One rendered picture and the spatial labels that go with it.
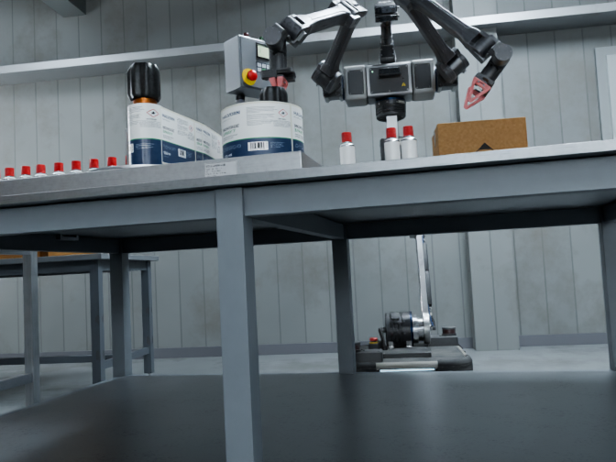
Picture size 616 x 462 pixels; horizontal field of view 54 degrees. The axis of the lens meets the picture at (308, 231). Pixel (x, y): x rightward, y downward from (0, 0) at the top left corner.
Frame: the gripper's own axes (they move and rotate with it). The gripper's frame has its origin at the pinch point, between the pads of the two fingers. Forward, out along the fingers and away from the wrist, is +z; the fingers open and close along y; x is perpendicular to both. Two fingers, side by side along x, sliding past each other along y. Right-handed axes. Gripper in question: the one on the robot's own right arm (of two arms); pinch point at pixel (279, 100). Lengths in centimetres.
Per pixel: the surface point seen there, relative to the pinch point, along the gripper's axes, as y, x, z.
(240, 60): -18.0, 17.3, -20.8
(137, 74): -25, -45, 4
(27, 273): -117, 36, 50
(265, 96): -0.5, -14.3, 2.9
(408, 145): 38.9, 14.5, 14.5
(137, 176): -18, -59, 32
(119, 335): -89, 59, 78
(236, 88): -20.1, 18.7, -11.6
